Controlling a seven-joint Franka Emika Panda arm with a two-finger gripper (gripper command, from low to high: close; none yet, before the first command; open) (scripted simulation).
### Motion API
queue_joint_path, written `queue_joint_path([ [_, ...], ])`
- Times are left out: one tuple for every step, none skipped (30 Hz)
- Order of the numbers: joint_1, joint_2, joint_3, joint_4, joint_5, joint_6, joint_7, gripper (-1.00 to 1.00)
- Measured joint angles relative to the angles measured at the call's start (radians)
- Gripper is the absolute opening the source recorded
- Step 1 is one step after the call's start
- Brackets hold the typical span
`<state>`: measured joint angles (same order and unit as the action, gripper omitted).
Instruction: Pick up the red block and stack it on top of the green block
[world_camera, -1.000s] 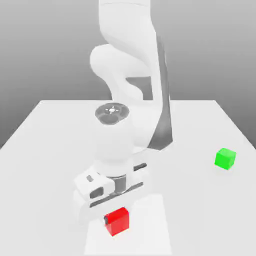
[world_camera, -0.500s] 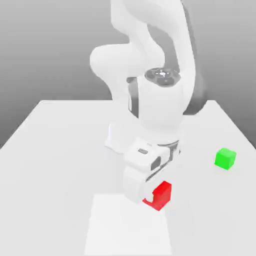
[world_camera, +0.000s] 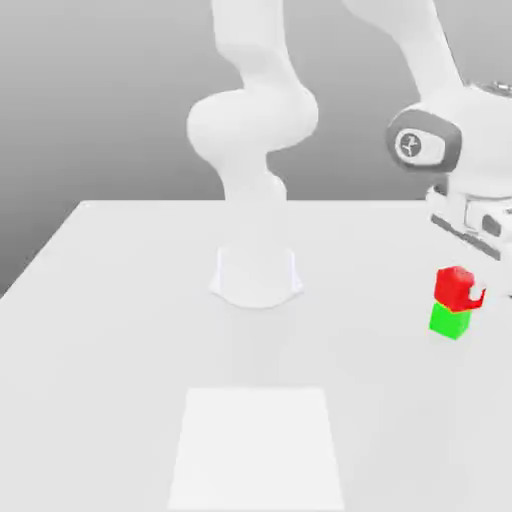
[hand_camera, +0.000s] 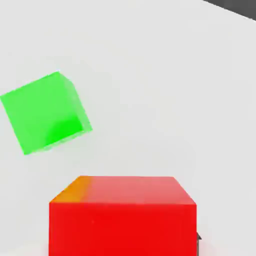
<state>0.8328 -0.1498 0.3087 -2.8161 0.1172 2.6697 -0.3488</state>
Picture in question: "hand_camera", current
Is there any small red cube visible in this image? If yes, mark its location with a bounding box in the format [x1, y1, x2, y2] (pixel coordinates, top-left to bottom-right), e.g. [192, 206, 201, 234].
[48, 175, 198, 256]

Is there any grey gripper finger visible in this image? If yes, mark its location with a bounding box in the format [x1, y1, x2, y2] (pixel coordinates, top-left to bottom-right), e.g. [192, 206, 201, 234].
[196, 231, 203, 256]

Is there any small green cube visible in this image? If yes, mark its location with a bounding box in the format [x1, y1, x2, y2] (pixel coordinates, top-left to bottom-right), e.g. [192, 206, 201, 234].
[0, 70, 93, 156]

